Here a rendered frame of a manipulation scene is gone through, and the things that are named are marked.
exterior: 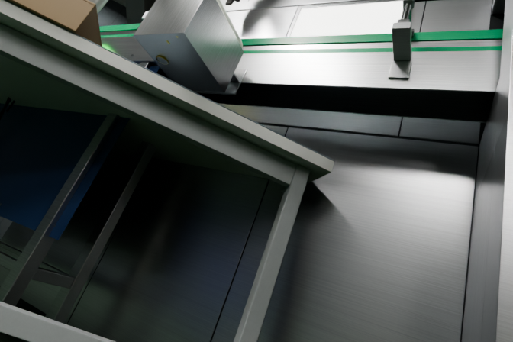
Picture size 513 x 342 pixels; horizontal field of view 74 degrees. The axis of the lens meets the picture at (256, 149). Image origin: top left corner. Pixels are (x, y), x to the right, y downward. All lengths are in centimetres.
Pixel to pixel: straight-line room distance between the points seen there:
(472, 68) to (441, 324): 57
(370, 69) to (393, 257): 48
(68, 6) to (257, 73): 51
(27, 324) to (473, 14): 145
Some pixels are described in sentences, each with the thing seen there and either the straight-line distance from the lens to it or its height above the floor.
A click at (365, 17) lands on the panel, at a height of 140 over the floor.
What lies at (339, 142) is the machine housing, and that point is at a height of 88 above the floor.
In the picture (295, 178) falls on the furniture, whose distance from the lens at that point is 89.
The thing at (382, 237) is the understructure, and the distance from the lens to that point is 95.
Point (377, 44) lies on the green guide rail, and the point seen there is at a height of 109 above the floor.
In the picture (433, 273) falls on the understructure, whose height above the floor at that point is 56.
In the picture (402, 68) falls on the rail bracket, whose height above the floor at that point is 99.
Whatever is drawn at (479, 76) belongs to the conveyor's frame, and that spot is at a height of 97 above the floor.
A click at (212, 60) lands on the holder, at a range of 94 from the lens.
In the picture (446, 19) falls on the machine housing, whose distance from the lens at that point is 139.
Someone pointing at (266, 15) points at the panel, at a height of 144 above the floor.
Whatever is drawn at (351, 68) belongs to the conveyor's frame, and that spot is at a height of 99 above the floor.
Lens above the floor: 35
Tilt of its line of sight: 23 degrees up
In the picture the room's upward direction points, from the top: 21 degrees clockwise
